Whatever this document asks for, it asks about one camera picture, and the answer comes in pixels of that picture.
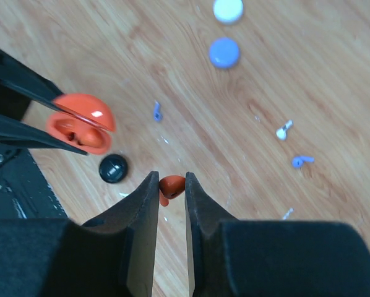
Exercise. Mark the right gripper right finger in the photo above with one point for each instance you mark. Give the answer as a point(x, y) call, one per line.
point(232, 257)

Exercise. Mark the purple earbud left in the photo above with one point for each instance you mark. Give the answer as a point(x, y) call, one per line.
point(157, 112)

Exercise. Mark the white earbud near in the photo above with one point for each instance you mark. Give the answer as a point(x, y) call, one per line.
point(281, 132)

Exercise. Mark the white earbud case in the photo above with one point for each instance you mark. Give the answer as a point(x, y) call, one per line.
point(228, 11)

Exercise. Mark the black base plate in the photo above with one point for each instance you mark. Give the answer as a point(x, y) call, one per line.
point(24, 191)

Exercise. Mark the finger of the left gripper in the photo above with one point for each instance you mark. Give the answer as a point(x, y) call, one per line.
point(20, 135)
point(23, 80)

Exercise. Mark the purple earbud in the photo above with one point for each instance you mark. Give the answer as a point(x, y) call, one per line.
point(157, 112)
point(298, 161)

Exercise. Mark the orange earbud case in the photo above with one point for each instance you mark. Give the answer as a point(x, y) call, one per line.
point(83, 121)

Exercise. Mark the white scrap on table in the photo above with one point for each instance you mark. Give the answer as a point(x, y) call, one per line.
point(288, 214)

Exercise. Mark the orange earbud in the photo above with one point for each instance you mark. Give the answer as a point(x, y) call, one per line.
point(171, 187)

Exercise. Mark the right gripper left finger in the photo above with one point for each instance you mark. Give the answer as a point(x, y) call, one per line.
point(112, 254)

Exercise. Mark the purple earbud right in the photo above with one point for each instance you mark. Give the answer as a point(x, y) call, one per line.
point(298, 161)

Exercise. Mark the black earbud case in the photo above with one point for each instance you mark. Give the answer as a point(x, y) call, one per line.
point(113, 168)

